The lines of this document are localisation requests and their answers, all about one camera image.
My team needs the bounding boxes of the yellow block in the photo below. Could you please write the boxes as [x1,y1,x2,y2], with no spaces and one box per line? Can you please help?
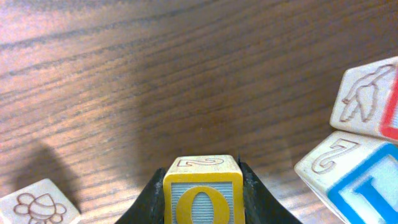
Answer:
[163,155,245,224]
[1,179,80,224]

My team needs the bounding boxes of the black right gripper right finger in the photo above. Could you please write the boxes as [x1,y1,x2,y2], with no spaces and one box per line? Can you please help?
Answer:
[238,161,302,224]

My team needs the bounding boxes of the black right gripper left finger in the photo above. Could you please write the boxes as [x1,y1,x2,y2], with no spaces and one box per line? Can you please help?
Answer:
[115,168,166,224]

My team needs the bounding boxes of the blue L block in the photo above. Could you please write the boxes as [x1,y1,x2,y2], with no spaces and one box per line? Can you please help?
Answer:
[294,131,397,223]

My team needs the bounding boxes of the red I block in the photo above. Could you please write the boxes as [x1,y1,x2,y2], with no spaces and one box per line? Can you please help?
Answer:
[330,57,397,142]

